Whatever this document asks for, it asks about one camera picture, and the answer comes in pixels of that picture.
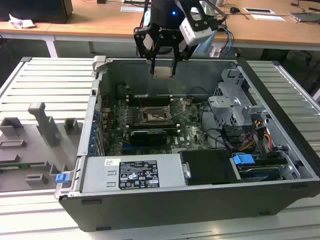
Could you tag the black plastic shroud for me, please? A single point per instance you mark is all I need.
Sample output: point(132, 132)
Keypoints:
point(207, 167)

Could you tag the long wooden desk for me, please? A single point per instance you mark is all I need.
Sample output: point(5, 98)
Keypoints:
point(100, 20)

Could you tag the white paper sheet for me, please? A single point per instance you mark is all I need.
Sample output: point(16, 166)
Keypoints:
point(268, 17)

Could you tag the black graphics card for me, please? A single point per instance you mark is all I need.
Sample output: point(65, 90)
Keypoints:
point(148, 137)

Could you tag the hard disk in blue carrier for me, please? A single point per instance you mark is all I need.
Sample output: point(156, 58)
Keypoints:
point(243, 159)

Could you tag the grey laptop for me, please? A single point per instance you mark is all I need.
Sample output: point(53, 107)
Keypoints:
point(305, 17)

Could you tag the black CPU socket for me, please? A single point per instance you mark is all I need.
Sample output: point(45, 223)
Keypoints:
point(156, 116)

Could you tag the black computer box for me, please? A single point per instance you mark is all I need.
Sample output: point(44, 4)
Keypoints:
point(37, 10)

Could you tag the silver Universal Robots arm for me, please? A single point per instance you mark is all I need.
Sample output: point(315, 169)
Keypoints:
point(206, 45)

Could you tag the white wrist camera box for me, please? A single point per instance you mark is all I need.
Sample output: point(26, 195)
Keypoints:
point(195, 35)

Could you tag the green RAM stick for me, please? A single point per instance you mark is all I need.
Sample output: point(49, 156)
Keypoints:
point(22, 165)

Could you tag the grey parts rack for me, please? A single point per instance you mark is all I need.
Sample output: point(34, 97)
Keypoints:
point(25, 150)

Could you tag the black open PC case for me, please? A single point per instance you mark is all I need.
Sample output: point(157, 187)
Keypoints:
point(175, 212)

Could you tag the green motherboard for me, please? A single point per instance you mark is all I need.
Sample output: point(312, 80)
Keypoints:
point(192, 135)

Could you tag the blue case latch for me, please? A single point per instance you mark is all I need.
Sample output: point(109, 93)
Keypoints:
point(62, 178)

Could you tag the crumpled white paper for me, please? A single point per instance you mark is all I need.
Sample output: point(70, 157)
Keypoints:
point(21, 22)

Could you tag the silver metal drive cage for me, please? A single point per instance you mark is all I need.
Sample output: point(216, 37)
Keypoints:
point(232, 100)

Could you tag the black RAM slot bank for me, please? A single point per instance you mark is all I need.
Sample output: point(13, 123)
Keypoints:
point(152, 126)
point(150, 100)

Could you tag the grey power supply unit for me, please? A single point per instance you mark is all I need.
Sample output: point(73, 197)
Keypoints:
point(100, 175)

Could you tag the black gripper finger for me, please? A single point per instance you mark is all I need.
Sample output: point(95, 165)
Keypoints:
point(141, 47)
point(182, 53)

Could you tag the square CPU chip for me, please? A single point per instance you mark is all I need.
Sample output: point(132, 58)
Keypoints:
point(163, 72)

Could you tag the black computer mouse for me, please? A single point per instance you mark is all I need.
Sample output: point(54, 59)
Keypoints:
point(234, 10)

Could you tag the thin metal locking lever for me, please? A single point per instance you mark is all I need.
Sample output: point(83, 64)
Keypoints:
point(140, 102)

